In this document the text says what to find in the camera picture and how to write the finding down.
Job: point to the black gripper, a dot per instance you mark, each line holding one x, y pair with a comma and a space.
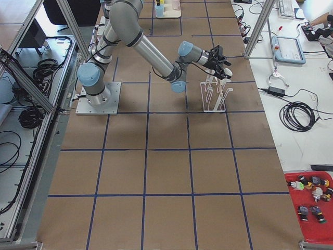
212, 63

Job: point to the light blue cup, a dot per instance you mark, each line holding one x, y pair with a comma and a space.
159, 11

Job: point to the pale green-white cup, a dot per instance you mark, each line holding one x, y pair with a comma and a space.
227, 73

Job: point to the black power brick right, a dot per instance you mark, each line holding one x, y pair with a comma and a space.
276, 91

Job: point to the teach pendant tablet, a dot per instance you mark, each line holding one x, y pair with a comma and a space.
288, 50

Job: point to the cream plastic tray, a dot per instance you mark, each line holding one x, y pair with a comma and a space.
168, 11

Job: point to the white keyboard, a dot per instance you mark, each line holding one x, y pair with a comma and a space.
285, 9

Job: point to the person in white shirt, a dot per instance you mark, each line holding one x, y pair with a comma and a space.
323, 31

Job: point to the red parts tray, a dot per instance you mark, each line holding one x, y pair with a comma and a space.
311, 194

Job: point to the white wire cup rack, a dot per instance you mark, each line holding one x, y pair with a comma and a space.
213, 93

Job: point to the aluminium frame post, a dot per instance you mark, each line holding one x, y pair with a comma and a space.
261, 21

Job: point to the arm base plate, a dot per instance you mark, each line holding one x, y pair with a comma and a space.
105, 103

